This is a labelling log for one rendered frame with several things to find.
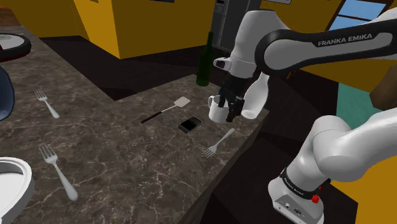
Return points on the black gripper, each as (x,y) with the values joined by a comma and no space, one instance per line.
(235,87)

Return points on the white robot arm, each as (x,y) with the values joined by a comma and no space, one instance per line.
(338,145)

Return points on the white mug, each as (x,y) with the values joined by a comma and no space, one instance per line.
(217,114)

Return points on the white bottle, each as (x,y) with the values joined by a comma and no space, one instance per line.
(257,96)

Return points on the white fork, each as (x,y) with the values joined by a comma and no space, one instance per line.
(48,105)
(220,141)
(62,178)

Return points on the black phone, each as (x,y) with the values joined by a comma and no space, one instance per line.
(189,124)

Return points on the dark green glass bottle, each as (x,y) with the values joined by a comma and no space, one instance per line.
(204,65)

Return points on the grey refrigerator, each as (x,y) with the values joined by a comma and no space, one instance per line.
(229,21)

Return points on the brown wooden furniture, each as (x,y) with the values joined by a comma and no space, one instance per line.
(384,91)

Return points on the dark blue round vessel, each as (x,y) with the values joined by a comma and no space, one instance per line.
(6,96)

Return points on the white plate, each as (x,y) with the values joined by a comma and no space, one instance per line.
(15,189)

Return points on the window with brown frame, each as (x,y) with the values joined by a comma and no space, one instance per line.
(353,14)

